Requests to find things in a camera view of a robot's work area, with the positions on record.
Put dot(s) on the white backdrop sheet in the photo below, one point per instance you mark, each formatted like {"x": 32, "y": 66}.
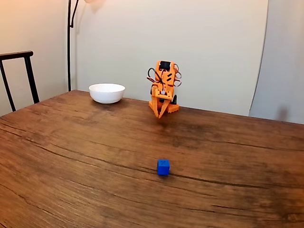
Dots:
{"x": 213, "y": 52}

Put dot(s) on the black floor lamp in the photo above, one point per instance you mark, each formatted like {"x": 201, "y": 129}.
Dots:
{"x": 69, "y": 47}

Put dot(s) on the blue cube with X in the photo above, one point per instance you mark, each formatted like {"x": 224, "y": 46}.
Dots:
{"x": 163, "y": 167}

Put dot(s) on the black wooden chair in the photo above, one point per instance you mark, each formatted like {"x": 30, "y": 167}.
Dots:
{"x": 29, "y": 71}

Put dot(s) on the white bowl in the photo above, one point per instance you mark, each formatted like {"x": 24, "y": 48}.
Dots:
{"x": 107, "y": 93}

